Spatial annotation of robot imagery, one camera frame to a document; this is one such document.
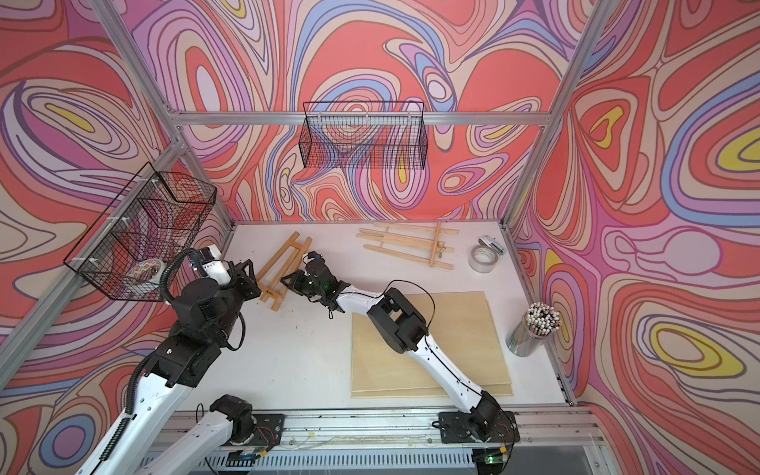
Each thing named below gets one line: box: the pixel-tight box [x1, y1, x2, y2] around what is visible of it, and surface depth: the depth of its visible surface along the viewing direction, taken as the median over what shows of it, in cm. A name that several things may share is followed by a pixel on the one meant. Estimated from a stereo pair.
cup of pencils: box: [505, 301, 563, 358], surface depth 76 cm
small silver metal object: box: [477, 235, 506, 256], surface depth 113 cm
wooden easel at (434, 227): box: [356, 220, 460, 271], surface depth 114 cm
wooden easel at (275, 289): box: [256, 231, 313, 312], surface depth 103 cm
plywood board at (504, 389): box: [351, 382, 514, 398], surface depth 80 cm
